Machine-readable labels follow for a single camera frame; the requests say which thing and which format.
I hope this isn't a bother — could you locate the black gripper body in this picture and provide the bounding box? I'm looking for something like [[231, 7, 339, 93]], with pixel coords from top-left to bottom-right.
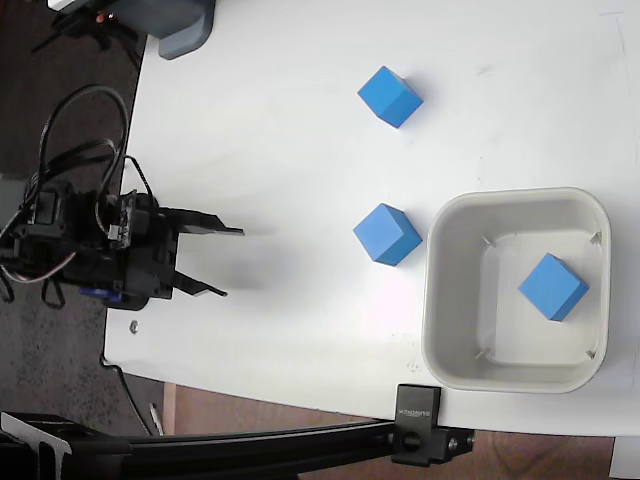
[[117, 190, 177, 310]]

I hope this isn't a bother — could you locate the blue cube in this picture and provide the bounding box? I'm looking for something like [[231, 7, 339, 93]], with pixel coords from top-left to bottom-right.
[[352, 202, 425, 267], [356, 65, 425, 130], [517, 252, 591, 324]]

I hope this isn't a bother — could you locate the white plastic bin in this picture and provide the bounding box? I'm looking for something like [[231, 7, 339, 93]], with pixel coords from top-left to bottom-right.
[[421, 186, 613, 394]]

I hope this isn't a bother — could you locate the gray stand base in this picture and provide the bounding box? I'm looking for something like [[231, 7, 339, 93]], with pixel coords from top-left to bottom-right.
[[113, 0, 217, 62]]

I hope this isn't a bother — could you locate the dark device with red light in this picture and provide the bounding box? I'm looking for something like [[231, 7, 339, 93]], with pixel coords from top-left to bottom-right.
[[31, 0, 149, 56]]

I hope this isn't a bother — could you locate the black table clamp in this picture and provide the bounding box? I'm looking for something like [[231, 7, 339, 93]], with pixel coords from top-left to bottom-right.
[[390, 383, 476, 467]]

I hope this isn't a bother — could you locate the white table leg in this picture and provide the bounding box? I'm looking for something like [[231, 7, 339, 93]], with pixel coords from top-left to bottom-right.
[[607, 435, 640, 480]]

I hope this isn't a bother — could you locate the gripper camera circuit board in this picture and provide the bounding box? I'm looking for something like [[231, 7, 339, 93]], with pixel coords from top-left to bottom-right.
[[106, 189, 140, 250]]

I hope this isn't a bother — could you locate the thin black cable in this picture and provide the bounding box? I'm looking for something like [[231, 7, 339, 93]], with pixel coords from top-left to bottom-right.
[[122, 154, 157, 204]]

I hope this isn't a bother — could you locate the black floor cable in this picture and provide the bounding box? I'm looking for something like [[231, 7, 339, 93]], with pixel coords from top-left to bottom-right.
[[101, 355, 153, 437]]

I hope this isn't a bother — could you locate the black aluminium rail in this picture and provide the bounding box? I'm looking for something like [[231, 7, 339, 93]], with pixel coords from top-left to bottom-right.
[[0, 410, 401, 480]]

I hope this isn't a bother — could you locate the black looped cable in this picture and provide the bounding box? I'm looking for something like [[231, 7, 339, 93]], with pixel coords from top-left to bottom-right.
[[38, 84, 130, 211]]

